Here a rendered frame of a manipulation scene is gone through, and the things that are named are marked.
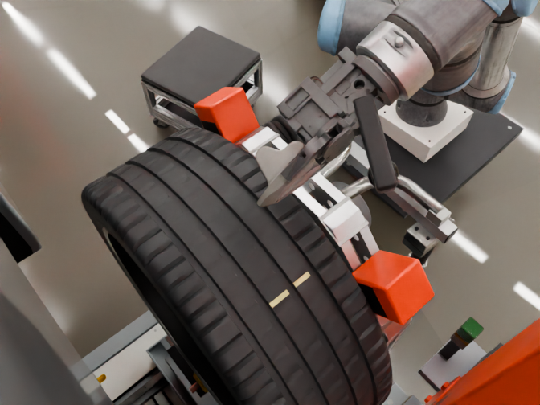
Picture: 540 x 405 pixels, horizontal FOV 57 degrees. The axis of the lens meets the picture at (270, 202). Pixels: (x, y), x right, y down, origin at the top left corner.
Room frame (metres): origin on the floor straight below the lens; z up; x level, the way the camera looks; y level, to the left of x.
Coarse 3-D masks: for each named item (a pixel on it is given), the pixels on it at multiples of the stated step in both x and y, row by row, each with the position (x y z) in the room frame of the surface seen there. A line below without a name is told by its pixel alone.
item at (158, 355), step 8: (160, 344) 0.49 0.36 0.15; (168, 344) 0.49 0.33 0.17; (152, 352) 0.47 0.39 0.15; (160, 352) 0.47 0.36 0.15; (160, 360) 0.44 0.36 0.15; (160, 368) 0.41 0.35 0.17; (168, 368) 0.41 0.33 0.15; (168, 376) 0.39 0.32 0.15; (176, 376) 0.39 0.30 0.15; (176, 384) 0.36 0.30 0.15; (176, 392) 0.34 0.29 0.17; (184, 392) 0.34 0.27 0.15; (184, 400) 0.32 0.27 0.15; (192, 400) 0.32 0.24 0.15
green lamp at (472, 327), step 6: (468, 318) 0.40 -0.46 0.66; (468, 324) 0.38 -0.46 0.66; (474, 324) 0.38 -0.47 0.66; (462, 330) 0.37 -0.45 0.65; (468, 330) 0.37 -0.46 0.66; (474, 330) 0.37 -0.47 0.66; (480, 330) 0.37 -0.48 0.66; (462, 336) 0.37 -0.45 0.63; (468, 336) 0.36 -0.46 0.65; (474, 336) 0.36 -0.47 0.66; (468, 342) 0.35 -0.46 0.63
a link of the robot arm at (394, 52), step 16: (384, 32) 0.47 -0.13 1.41; (400, 32) 0.46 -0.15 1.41; (368, 48) 0.46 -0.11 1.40; (384, 48) 0.45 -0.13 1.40; (400, 48) 0.45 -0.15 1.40; (416, 48) 0.44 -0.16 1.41; (384, 64) 0.43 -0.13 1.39; (400, 64) 0.43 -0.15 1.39; (416, 64) 0.43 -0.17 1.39; (400, 80) 0.42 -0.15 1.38; (416, 80) 0.43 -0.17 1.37; (400, 96) 0.43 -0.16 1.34
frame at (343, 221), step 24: (240, 144) 0.54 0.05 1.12; (264, 144) 0.54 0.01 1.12; (312, 192) 0.47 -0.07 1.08; (336, 192) 0.44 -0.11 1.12; (312, 216) 0.41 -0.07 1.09; (336, 216) 0.40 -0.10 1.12; (360, 216) 0.40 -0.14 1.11; (336, 240) 0.36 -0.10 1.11; (360, 240) 0.38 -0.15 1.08; (360, 264) 0.34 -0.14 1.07; (384, 336) 0.26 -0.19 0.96
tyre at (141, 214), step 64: (192, 128) 0.59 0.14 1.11; (128, 192) 0.43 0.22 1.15; (192, 192) 0.40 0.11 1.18; (256, 192) 0.40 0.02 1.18; (192, 256) 0.30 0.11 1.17; (256, 256) 0.30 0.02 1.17; (320, 256) 0.31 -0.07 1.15; (192, 320) 0.22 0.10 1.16; (256, 320) 0.22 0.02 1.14; (320, 320) 0.23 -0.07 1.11; (256, 384) 0.15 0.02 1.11; (320, 384) 0.16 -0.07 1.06; (384, 384) 0.18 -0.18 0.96
